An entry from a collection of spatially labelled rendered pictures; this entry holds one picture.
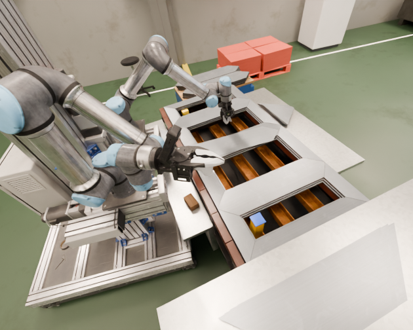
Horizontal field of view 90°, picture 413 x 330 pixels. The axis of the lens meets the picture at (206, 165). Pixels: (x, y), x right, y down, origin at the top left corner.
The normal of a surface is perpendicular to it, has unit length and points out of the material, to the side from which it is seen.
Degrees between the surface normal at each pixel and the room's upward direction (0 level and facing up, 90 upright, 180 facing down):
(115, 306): 0
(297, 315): 0
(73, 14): 90
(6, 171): 0
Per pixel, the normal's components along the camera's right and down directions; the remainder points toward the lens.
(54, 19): 0.22, 0.71
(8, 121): -0.25, 0.64
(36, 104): 0.98, 0.07
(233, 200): -0.12, -0.67
